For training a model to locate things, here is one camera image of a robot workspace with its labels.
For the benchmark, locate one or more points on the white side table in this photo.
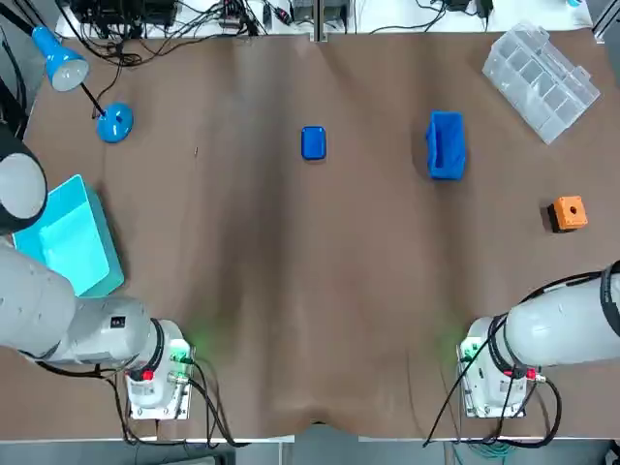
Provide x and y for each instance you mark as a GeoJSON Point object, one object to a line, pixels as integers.
{"type": "Point", "coordinates": [533, 14]}

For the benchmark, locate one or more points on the blue storage box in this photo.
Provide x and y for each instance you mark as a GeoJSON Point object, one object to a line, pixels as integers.
{"type": "Point", "coordinates": [445, 145]}

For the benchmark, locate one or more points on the clear plastic organizer box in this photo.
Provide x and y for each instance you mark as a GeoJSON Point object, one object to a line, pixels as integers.
{"type": "Point", "coordinates": [537, 82]}

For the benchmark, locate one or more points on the orange button box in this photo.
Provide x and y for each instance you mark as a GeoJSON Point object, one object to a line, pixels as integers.
{"type": "Point", "coordinates": [570, 213]}

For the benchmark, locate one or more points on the aluminium frame post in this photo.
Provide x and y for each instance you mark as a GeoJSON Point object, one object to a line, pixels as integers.
{"type": "Point", "coordinates": [608, 21]}
{"type": "Point", "coordinates": [319, 19]}

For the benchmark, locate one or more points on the black electronics box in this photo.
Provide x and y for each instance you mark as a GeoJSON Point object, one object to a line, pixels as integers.
{"type": "Point", "coordinates": [126, 9]}

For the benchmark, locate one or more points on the small blue parts tray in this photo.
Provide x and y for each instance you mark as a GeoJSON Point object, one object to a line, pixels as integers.
{"type": "Point", "coordinates": [314, 143]}

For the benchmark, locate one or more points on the teal plastic bin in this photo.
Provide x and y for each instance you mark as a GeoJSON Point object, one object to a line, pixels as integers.
{"type": "Point", "coordinates": [82, 242]}

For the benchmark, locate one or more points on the blue desk lamp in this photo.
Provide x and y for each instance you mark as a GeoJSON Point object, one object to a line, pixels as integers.
{"type": "Point", "coordinates": [115, 123]}

